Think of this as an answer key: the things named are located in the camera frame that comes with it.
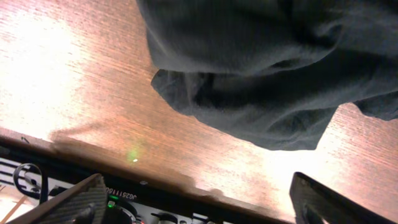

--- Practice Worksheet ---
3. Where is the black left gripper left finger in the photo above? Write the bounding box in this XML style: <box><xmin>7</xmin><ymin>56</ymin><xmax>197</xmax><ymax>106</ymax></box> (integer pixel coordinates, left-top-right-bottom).
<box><xmin>7</xmin><ymin>174</ymin><xmax>108</xmax><ymax>224</ymax></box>

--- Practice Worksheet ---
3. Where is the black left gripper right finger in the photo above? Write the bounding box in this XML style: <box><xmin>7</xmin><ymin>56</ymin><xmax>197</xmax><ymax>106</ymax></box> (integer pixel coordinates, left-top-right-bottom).
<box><xmin>290</xmin><ymin>172</ymin><xmax>394</xmax><ymax>224</ymax></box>

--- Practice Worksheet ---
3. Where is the dark green Nike t-shirt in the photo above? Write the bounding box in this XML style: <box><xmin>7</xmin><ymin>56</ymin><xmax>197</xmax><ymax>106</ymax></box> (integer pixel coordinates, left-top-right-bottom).
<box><xmin>137</xmin><ymin>0</ymin><xmax>397</xmax><ymax>151</ymax></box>

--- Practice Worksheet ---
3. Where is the robot base electronics panel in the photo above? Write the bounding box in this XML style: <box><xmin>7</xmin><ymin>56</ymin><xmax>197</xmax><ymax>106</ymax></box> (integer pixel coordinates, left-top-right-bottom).
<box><xmin>1</xmin><ymin>138</ymin><xmax>279</xmax><ymax>224</ymax></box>

